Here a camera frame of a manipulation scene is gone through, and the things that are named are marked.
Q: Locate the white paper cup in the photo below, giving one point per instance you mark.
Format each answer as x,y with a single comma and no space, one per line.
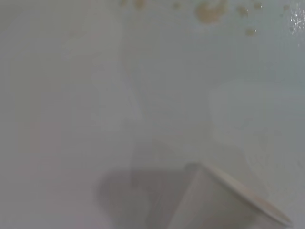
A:
214,202

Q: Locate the brown water stain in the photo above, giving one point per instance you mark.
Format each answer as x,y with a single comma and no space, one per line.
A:
209,12

